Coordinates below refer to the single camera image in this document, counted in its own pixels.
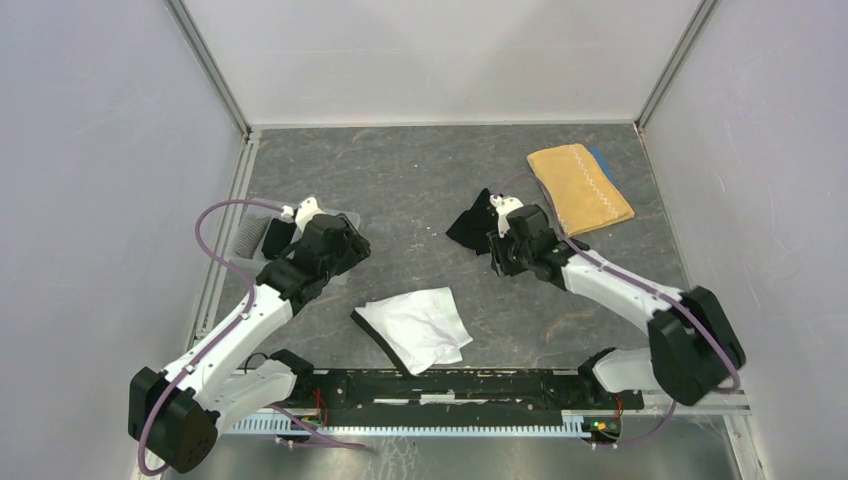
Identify purple cable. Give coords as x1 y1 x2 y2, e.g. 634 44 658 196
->
136 198 370 478
492 172 743 449

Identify white underwear black waistband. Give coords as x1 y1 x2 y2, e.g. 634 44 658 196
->
351 287 473 376

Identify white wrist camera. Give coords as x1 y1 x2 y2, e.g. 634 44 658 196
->
279 196 326 232
489 194 524 238

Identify clear plastic organizer box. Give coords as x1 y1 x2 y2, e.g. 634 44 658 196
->
225 197 371 289

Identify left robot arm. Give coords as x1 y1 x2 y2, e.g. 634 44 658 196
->
128 208 370 476

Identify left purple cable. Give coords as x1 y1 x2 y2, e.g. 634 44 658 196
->
136 198 370 478

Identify black underwear beige waistband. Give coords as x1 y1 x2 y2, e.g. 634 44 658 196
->
260 218 297 260

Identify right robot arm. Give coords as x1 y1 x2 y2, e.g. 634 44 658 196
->
487 195 746 408

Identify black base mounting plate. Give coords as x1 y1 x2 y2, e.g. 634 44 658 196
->
280 369 644 427

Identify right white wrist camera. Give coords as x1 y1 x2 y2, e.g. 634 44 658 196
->
489 194 524 238

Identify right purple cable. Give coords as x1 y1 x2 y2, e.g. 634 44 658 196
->
492 172 743 449

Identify folded yellow towel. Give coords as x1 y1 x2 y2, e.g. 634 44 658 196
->
527 143 635 236

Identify blue cloth under towel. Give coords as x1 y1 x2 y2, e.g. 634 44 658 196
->
588 146 616 186

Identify grey striped rolled cloth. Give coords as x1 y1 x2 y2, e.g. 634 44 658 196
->
232 214 271 259

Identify aluminium frame rail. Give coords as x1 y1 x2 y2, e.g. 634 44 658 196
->
152 369 753 439

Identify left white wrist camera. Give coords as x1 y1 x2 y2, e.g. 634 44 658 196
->
279 196 326 232

